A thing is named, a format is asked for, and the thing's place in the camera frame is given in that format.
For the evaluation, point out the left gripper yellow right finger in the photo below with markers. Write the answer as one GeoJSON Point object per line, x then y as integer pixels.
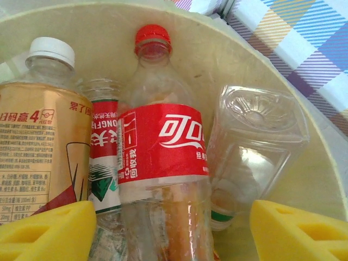
{"type": "Point", "coordinates": [299, 236]}

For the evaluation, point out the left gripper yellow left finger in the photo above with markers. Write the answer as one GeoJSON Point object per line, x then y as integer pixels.
{"type": "Point", "coordinates": [46, 236]}

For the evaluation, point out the gold label bottle white cap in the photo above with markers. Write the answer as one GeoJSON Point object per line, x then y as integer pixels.
{"type": "Point", "coordinates": [32, 136]}

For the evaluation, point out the red cap red white label bottle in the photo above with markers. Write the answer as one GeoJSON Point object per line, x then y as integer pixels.
{"type": "Point", "coordinates": [104, 141]}

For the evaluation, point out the Coca-Cola bottle red label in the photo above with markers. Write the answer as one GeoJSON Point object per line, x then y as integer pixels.
{"type": "Point", "coordinates": [163, 141]}

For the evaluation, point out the yellow-green bin liner bag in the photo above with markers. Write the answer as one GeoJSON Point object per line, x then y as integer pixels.
{"type": "Point", "coordinates": [315, 185]}

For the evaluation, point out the cream plastic bin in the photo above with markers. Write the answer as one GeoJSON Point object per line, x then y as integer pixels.
{"type": "Point", "coordinates": [217, 54]}

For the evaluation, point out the aluminium right frame post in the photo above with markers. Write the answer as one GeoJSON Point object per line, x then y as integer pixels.
{"type": "Point", "coordinates": [220, 8]}

